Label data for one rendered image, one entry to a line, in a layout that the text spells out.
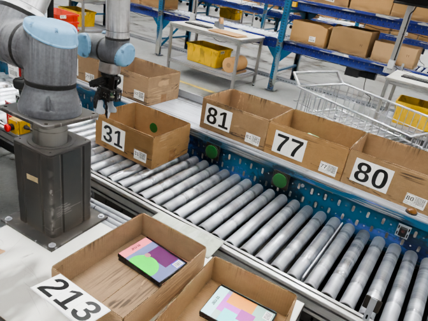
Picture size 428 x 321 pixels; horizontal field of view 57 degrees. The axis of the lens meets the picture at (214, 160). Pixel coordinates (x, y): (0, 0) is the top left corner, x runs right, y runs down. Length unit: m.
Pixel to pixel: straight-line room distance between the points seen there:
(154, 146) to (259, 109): 0.68
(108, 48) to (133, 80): 0.84
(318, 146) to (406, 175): 0.38
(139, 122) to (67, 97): 1.05
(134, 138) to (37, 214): 0.66
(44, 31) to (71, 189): 0.52
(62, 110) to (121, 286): 0.56
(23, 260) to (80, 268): 0.20
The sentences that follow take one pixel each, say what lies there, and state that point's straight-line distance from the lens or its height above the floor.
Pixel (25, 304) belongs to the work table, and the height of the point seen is 0.75.
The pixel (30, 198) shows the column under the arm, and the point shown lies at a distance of 1.48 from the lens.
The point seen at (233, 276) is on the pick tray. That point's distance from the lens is 1.30.
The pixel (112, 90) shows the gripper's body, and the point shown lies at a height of 1.13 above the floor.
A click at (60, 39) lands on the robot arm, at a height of 1.42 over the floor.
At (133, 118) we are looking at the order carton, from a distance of 2.32.
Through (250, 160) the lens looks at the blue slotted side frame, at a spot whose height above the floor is 0.83.
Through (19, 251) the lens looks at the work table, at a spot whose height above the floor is 0.75.
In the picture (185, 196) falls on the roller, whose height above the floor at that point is 0.75.
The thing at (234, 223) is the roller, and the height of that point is 0.74.
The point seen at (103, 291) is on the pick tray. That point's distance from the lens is 1.28.
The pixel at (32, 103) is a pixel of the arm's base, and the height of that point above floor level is 1.23.
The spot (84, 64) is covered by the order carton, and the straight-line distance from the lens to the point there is 2.68.
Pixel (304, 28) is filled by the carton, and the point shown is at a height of 1.00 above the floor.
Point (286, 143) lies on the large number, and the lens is 1.90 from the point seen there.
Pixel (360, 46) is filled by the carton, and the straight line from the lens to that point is 6.13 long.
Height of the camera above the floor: 1.67
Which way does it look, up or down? 26 degrees down
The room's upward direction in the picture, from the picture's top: 9 degrees clockwise
